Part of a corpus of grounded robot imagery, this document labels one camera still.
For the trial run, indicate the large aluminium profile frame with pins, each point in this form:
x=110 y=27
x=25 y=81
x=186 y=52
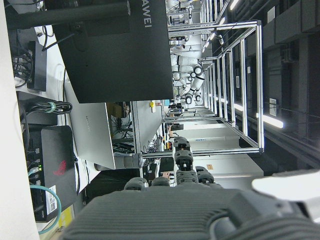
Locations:
x=260 y=75

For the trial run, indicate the grey panel aluminium workstation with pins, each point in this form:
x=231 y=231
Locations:
x=148 y=125

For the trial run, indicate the white humanoid robot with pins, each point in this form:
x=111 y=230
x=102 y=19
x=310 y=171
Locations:
x=196 y=75

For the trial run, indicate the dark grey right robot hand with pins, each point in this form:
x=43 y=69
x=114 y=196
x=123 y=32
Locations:
x=160 y=212

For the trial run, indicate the black mini PC red logo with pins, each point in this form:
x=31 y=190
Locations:
x=55 y=150

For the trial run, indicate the silver flat monitor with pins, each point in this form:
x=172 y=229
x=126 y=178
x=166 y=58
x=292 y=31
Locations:
x=92 y=130

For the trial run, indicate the black Huawei monitor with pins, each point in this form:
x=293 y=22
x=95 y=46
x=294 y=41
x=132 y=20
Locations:
x=120 y=62

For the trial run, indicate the black rectangular box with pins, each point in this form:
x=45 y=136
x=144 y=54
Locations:
x=40 y=70

